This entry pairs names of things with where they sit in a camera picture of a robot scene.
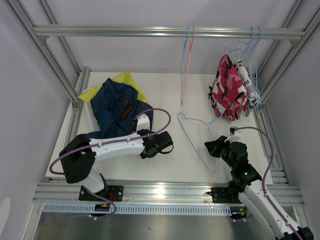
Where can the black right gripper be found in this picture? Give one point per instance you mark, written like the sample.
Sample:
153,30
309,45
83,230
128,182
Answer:
213,147

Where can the pink camouflage trousers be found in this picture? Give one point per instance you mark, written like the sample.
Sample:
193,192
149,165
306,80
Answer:
227,93

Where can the dark blue denim trousers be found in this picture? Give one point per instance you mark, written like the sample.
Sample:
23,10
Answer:
114,107

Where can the white newspaper print trousers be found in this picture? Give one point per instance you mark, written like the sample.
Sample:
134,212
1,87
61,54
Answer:
251,92

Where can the pink wire hanger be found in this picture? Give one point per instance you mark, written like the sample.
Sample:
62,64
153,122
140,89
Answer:
189,48

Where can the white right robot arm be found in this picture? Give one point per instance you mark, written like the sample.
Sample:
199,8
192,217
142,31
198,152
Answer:
248,188

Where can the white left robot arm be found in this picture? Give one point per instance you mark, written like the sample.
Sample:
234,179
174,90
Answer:
80,155

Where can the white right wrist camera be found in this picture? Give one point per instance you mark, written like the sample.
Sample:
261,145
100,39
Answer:
234,134

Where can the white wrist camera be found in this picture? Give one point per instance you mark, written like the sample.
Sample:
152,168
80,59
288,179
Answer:
143,123
234,134

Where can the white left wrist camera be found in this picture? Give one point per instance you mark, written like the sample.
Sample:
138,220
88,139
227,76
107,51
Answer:
143,123

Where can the front aluminium mounting rail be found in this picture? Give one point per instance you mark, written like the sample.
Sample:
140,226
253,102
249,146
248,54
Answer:
158,193

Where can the aluminium hanging rail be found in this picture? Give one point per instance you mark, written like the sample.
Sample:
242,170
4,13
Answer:
169,31

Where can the slotted cable duct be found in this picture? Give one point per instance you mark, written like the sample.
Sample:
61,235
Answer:
140,209

